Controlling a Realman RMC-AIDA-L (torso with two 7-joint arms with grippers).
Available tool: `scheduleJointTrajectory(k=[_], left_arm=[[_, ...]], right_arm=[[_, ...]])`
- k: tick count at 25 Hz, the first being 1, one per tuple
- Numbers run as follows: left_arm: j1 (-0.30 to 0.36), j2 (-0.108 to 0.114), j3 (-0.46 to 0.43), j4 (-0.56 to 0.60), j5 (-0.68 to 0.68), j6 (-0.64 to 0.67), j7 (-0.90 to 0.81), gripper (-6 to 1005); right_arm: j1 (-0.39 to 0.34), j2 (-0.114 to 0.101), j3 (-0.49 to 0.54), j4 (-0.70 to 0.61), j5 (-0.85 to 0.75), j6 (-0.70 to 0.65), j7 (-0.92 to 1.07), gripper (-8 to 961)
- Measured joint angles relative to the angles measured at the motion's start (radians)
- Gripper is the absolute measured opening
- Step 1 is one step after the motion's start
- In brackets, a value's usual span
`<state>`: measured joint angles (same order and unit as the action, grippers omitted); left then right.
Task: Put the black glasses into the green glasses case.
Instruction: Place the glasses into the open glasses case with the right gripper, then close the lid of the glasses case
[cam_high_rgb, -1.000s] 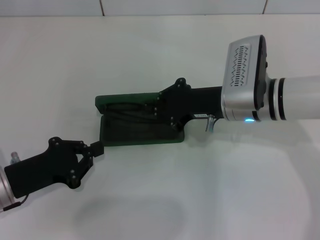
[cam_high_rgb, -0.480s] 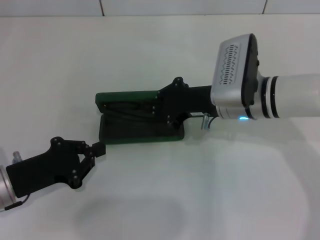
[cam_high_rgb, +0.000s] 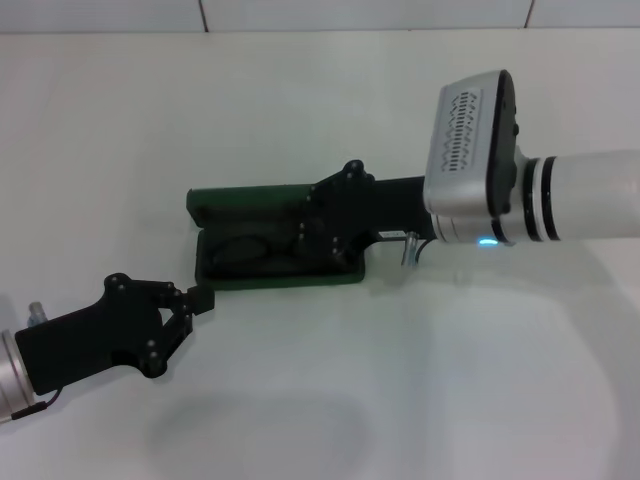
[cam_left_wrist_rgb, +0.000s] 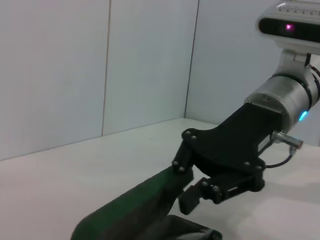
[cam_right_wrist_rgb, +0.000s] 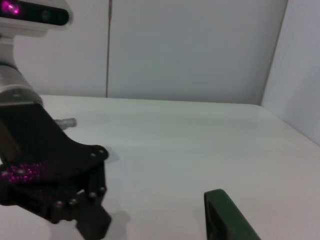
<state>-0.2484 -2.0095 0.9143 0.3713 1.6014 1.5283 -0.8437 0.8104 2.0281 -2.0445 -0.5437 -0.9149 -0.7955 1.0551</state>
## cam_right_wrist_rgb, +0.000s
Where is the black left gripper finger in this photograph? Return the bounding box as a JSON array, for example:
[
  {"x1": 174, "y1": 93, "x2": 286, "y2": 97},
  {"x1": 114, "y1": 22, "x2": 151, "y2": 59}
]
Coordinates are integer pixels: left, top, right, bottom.
[{"x1": 75, "y1": 193, "x2": 112, "y2": 240}]

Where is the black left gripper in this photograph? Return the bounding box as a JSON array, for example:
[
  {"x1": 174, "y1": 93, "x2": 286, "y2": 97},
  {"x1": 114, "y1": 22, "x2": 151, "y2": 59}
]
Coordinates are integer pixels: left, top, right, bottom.
[{"x1": 0, "y1": 101, "x2": 110, "y2": 225}]

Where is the green glasses case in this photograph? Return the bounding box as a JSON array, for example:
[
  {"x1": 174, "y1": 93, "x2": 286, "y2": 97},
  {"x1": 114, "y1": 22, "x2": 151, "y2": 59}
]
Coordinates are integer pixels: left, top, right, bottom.
[{"x1": 203, "y1": 188, "x2": 262, "y2": 240}]

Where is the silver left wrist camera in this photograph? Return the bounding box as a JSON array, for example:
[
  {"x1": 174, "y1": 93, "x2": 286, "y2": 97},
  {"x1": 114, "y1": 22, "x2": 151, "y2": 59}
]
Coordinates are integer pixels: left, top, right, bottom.
[{"x1": 0, "y1": 0, "x2": 74, "y2": 39}]

